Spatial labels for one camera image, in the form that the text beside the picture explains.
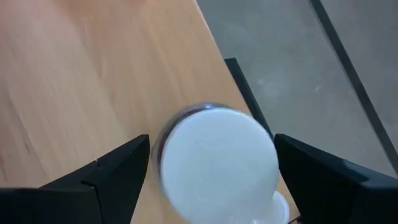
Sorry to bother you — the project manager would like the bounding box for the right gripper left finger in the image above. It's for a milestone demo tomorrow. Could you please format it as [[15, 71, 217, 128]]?
[[0, 134, 151, 224]]

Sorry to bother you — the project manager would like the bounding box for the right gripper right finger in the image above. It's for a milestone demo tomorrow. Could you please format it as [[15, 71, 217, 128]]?
[[273, 133, 398, 224]]

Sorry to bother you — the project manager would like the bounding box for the clear blue-tinted pill bottle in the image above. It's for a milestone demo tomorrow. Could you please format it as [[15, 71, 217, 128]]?
[[254, 190, 290, 224]]

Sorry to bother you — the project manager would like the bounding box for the large green-labelled supplement bottle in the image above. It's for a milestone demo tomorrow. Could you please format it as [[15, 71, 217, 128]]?
[[154, 102, 280, 224]]

